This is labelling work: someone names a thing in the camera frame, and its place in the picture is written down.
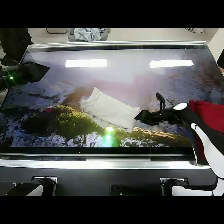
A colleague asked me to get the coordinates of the heap of clothes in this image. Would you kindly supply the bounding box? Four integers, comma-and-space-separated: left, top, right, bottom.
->
67, 27, 111, 43

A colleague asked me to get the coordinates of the white T-shirt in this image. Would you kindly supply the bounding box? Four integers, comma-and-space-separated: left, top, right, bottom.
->
79, 86, 142, 131

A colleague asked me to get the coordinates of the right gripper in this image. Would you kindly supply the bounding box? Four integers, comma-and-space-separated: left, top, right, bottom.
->
134, 109, 175, 127

